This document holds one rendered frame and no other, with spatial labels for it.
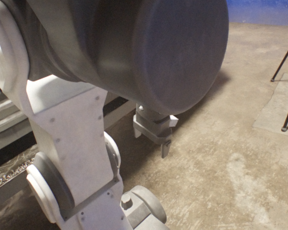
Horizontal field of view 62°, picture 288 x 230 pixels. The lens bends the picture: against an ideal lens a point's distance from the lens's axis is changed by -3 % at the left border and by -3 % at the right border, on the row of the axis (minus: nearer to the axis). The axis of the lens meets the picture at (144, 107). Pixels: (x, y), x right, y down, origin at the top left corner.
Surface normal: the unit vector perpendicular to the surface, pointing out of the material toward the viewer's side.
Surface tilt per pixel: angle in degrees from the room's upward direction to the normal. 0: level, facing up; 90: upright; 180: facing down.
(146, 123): 90
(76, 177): 86
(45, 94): 35
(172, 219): 0
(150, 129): 90
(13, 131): 90
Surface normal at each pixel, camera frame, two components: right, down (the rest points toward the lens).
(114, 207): 0.55, -0.17
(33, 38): -0.01, 0.47
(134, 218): 0.42, -0.40
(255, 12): -0.62, 0.45
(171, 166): -0.11, -0.86
